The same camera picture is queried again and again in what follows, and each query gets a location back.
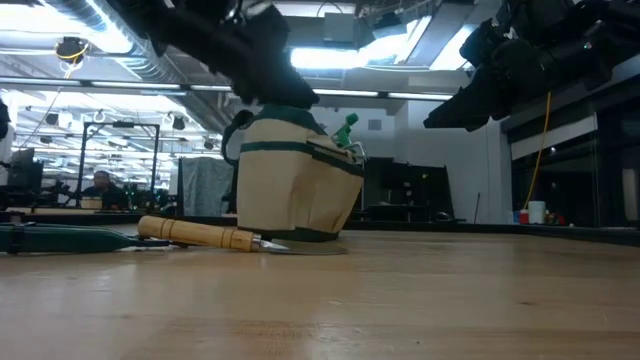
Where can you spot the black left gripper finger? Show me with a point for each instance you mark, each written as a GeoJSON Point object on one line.
{"type": "Point", "coordinates": [280, 90]}

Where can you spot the green plastic spray bottle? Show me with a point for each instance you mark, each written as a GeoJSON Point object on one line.
{"type": "Point", "coordinates": [345, 134]}

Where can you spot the beige and green gardening bag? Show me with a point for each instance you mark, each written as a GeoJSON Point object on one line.
{"type": "Point", "coordinates": [290, 190]}

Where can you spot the dark green garden tool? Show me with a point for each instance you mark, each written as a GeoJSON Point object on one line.
{"type": "Point", "coordinates": [60, 239]}

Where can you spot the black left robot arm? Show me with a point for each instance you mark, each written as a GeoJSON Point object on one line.
{"type": "Point", "coordinates": [165, 20]}

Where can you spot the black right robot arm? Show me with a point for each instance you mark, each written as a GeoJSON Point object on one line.
{"type": "Point", "coordinates": [575, 40]}

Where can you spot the grey ceiling box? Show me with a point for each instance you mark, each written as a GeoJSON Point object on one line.
{"type": "Point", "coordinates": [340, 27]}

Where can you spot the black cabinet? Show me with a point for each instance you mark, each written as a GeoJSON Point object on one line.
{"type": "Point", "coordinates": [410, 185]}

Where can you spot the small red container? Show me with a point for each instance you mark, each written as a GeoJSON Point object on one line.
{"type": "Point", "coordinates": [523, 217]}

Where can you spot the white cylindrical container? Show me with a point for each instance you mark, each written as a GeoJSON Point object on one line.
{"type": "Point", "coordinates": [536, 212]}

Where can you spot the grey cloth cover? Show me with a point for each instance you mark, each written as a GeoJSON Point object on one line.
{"type": "Point", "coordinates": [205, 185]}

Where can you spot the long ceiling light bar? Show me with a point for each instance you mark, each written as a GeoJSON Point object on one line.
{"type": "Point", "coordinates": [125, 85]}

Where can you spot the person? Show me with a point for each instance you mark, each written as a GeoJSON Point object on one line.
{"type": "Point", "coordinates": [107, 192]}

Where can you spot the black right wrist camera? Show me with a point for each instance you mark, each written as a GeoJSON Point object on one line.
{"type": "Point", "coordinates": [480, 45]}

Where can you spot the grey wall vent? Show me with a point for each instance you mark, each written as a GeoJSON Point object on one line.
{"type": "Point", "coordinates": [374, 125]}

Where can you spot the black stand frame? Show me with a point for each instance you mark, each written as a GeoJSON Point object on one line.
{"type": "Point", "coordinates": [120, 124]}

